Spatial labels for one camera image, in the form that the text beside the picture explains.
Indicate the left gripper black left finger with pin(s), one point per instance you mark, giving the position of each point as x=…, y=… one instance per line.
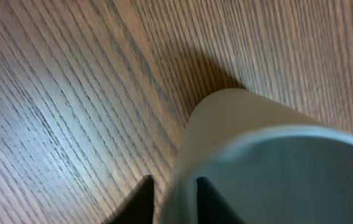
x=138, y=208

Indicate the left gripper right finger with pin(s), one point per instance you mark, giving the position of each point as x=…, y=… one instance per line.
x=212, y=208

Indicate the small mint green cup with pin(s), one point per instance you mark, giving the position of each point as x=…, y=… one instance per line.
x=270, y=163

